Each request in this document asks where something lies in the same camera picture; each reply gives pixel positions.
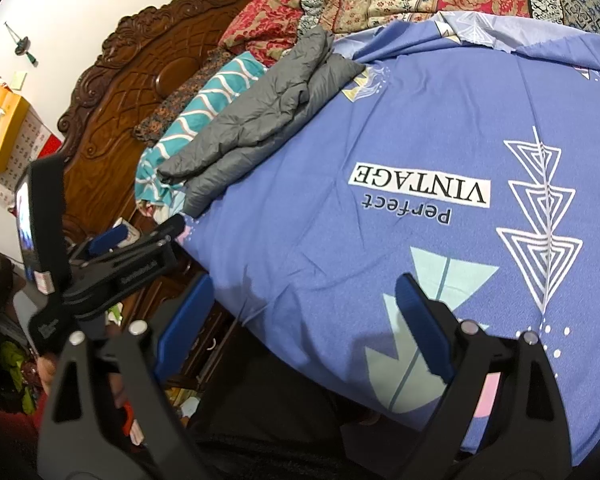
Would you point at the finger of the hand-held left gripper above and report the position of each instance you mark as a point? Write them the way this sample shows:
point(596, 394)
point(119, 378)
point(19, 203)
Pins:
point(107, 240)
point(157, 232)

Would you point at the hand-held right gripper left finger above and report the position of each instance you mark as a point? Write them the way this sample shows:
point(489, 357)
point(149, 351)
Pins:
point(185, 320)

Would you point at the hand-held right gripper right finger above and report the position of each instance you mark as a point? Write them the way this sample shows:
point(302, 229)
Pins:
point(425, 330)

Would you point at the grey puffer jacket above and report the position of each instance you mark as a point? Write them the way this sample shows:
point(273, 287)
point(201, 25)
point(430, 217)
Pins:
point(260, 120)

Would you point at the person's left hand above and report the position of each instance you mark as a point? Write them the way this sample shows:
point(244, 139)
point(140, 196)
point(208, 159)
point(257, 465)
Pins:
point(49, 372)

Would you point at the wooden nightstand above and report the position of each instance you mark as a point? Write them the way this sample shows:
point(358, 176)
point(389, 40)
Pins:
point(210, 340)

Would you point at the yellow paper bag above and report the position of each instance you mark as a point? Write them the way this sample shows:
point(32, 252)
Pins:
point(2, 120)

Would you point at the blue printed bed sheet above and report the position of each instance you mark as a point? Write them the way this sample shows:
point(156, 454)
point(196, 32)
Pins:
point(330, 260)

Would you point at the teal wave-patterned pillow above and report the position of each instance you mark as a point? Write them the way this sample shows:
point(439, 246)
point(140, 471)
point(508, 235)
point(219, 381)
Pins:
point(205, 105)

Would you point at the dark floral cloth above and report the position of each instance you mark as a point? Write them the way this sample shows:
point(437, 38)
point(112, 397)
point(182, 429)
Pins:
point(180, 95)

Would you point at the green cloth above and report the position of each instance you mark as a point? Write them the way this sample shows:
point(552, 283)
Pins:
point(17, 365)

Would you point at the carved wooden headboard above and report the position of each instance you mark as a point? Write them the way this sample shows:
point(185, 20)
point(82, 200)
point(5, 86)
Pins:
point(145, 75)

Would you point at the wall calendar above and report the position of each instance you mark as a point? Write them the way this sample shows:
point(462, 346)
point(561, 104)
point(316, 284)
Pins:
point(30, 152)

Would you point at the green wall ornament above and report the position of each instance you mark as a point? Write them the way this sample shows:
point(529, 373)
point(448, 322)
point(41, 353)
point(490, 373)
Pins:
point(24, 45)

